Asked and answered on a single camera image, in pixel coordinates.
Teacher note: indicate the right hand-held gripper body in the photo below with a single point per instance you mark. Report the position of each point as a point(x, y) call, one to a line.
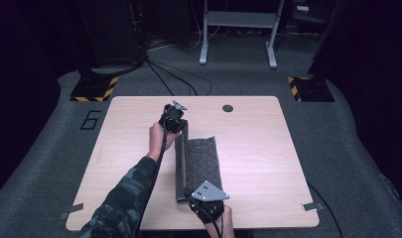
point(208, 201)

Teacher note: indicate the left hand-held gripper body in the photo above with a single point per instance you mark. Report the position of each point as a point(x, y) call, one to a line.
point(172, 119)

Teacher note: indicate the grey textured cloth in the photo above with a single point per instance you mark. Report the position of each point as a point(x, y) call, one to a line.
point(201, 158)

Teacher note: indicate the person's left hand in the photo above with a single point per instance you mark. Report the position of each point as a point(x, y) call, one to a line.
point(157, 137)

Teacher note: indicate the person's right hand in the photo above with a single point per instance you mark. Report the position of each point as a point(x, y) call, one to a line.
point(226, 224)

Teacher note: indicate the black yellow striped stand base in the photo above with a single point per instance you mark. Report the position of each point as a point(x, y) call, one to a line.
point(94, 88)
point(312, 89)

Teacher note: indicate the grey tape strip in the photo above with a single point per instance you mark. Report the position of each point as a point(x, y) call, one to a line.
point(311, 206)
point(72, 210)

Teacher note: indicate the black stand pole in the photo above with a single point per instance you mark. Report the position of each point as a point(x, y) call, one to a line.
point(324, 43)
point(86, 49)

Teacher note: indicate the white metal desk frame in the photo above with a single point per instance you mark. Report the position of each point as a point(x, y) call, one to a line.
point(238, 20)

